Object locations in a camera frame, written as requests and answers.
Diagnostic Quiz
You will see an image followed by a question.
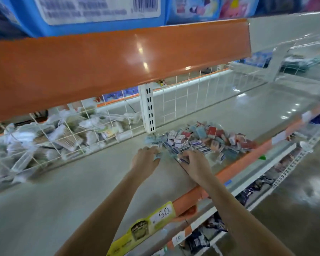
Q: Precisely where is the pile of mixed erasers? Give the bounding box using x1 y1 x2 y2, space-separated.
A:
145 121 260 167

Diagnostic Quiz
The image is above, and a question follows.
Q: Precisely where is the pile of white packets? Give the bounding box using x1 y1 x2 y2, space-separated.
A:
0 106 146 186

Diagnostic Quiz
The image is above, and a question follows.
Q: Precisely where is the person's left hand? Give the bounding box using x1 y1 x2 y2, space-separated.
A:
129 146 162 185

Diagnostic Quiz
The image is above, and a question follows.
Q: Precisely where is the row of dark snack packets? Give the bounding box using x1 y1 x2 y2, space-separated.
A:
178 152 310 256

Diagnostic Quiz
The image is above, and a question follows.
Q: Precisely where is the white wire grid panel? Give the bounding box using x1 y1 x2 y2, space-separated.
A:
0 64 289 190

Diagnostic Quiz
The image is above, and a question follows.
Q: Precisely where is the person's left forearm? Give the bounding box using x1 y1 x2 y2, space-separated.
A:
54 173 153 256

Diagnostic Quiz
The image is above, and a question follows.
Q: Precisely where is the person's right hand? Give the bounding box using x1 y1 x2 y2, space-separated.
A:
178 150 217 190

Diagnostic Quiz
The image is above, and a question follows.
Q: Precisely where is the white orange metal shelf unit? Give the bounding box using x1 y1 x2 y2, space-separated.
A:
0 10 320 256

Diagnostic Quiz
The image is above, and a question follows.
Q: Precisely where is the yellow price label strip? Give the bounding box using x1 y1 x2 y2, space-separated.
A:
106 200 178 256

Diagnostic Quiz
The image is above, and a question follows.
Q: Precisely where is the row of blue packages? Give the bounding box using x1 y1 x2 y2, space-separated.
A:
0 0 320 39

